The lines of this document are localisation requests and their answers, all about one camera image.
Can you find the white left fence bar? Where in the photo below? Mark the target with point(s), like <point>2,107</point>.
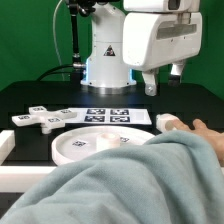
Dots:
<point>7,143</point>

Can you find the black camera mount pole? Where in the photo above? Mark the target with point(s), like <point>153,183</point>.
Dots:
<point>84,8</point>

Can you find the white marker sheet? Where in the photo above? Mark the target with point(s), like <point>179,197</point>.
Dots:
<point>110,116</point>

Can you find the person's hand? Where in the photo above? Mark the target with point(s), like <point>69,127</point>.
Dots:
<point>214,138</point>

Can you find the white fence bar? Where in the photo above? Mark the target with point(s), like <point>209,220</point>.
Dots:
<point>21,178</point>
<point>7,143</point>

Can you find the white cross-shaped table base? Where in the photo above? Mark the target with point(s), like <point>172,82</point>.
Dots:
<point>48,120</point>

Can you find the white round table top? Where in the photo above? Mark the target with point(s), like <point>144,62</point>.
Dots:
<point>80,143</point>

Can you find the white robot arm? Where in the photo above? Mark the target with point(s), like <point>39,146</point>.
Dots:
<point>106,71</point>

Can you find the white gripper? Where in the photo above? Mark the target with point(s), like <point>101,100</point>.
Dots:
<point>154,40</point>

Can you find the white front fence bar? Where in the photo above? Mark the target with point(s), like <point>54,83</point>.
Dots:
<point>21,178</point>

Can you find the teal sleeved forearm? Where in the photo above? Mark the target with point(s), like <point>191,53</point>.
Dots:
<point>174,178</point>

